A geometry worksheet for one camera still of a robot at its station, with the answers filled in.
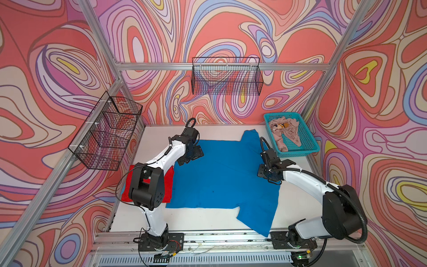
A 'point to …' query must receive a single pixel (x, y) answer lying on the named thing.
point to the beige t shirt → (288, 128)
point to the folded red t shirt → (169, 185)
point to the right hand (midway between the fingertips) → (265, 176)
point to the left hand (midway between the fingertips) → (197, 156)
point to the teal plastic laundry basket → (309, 144)
